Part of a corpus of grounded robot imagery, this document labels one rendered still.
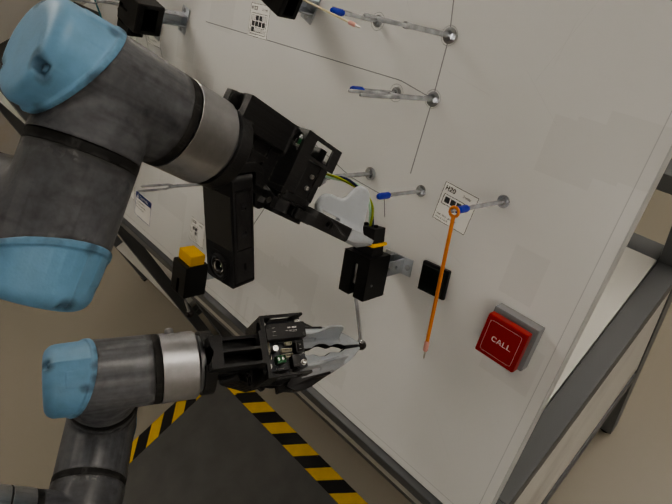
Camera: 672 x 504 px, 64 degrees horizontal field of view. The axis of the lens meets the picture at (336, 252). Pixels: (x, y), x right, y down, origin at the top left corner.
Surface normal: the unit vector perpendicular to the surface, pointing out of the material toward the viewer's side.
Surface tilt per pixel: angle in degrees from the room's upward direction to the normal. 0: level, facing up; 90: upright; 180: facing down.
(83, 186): 67
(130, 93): 80
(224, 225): 61
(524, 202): 54
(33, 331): 0
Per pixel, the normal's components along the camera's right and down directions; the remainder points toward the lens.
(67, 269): 0.75, 0.21
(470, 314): -0.69, 0.15
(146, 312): -0.22, -0.62
